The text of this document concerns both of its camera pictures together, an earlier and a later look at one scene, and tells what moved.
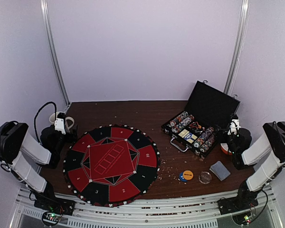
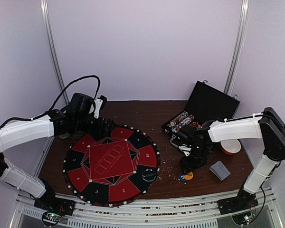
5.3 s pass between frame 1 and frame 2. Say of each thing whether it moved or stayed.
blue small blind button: stayed
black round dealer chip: moved
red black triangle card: stayed
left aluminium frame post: stayed
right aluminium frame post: stayed
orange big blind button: stayed
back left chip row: stayed
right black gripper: moved
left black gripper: moved
